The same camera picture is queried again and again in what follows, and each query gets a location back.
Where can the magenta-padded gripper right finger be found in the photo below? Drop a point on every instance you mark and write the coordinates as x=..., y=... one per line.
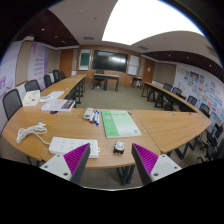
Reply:
x=146, y=159

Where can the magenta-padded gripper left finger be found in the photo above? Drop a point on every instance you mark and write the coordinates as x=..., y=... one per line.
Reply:
x=77, y=158

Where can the small dark grey charger block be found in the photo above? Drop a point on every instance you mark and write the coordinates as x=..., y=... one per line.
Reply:
x=119, y=147

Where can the white power strip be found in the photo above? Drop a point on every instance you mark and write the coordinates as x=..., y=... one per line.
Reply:
x=66, y=145

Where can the red whiteboard marker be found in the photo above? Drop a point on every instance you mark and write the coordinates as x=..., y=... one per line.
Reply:
x=91, y=117

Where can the green and white booklet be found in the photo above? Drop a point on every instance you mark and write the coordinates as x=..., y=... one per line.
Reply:
x=120, y=124

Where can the blue whiteboard marker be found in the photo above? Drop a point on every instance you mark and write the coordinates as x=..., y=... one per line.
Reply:
x=97, y=118
x=94, y=117

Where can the white remote control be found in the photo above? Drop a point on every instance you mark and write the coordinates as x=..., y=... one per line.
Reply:
x=88, y=113

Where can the white book with dark cover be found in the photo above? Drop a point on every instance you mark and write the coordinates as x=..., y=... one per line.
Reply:
x=56, y=105

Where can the white paper sheets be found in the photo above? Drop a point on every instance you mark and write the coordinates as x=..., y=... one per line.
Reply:
x=53, y=95

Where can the long wooden table row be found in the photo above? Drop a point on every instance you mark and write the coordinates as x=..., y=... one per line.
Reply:
x=168, y=95
x=68, y=83

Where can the black office chairs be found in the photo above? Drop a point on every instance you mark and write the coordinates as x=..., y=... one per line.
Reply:
x=213, y=146
x=11, y=101

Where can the white paper bag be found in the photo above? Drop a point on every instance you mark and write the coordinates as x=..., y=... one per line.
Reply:
x=31, y=98

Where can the small wooden side table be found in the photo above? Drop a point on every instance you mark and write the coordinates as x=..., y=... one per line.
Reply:
x=137, y=78

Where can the wooden presenter desk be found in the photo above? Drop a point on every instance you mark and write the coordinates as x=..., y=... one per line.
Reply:
x=108, y=76

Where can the black presenter desk chair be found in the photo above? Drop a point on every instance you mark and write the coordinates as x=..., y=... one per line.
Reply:
x=99, y=72

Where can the brown wooden door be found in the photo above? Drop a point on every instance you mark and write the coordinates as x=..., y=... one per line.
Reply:
x=66, y=63
x=148, y=70

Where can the large bright ceiling light panel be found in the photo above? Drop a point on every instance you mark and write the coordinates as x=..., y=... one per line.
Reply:
x=146, y=20

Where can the colourful wall posters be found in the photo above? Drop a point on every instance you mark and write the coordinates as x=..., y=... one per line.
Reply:
x=205, y=93

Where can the white wall whiteboard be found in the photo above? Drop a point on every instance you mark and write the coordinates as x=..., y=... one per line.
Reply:
x=134, y=64

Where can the green-tinted wall whiteboard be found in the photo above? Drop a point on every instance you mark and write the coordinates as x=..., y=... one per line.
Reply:
x=84, y=60

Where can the purple wall banner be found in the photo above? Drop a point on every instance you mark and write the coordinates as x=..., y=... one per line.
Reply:
x=37, y=65

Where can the large black wall screen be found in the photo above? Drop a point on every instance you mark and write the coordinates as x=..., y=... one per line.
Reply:
x=110, y=61

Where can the white purple-printed wall banner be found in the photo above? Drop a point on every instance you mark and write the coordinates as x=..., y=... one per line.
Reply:
x=6, y=80

